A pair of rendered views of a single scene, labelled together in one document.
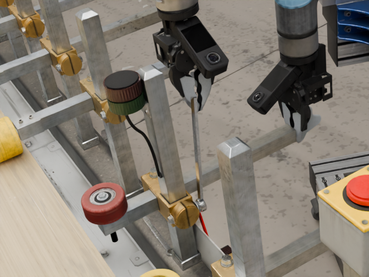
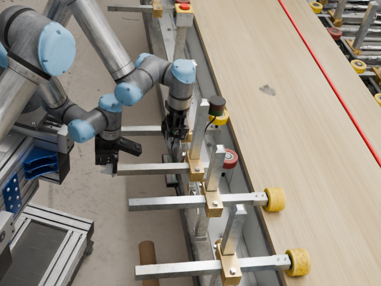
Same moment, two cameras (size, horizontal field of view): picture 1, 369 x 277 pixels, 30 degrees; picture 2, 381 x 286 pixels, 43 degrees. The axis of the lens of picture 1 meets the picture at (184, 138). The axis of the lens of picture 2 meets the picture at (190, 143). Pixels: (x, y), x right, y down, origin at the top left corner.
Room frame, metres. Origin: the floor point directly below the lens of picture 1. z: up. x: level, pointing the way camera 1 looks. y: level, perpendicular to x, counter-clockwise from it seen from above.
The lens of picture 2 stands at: (2.32, 0.19, 2.17)
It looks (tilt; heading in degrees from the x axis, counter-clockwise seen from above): 42 degrees down; 187
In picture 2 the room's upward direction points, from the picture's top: 10 degrees clockwise
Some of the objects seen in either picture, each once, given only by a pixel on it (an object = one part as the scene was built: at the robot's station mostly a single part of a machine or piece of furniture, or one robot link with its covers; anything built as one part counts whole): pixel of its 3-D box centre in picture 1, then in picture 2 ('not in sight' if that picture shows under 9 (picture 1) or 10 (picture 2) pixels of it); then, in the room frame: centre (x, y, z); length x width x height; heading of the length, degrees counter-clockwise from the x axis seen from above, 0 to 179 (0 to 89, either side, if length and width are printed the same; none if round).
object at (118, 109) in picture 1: (126, 99); (215, 108); (0.95, 0.08, 1.10); 0.06 x 0.06 x 0.02
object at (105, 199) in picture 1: (108, 217); (225, 165); (0.95, 0.16, 0.85); 0.08 x 0.08 x 0.11
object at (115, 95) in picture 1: (122, 86); (216, 102); (0.95, 0.08, 1.13); 0.06 x 0.06 x 0.02
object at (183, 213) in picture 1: (168, 199); (194, 164); (0.99, 0.05, 0.85); 0.14 x 0.06 x 0.05; 24
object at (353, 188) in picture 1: (367, 192); (184, 7); (0.50, -0.17, 1.22); 0.04 x 0.04 x 0.02
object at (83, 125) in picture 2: not in sight; (84, 123); (1.22, -0.30, 1.12); 0.11 x 0.11 x 0.08; 66
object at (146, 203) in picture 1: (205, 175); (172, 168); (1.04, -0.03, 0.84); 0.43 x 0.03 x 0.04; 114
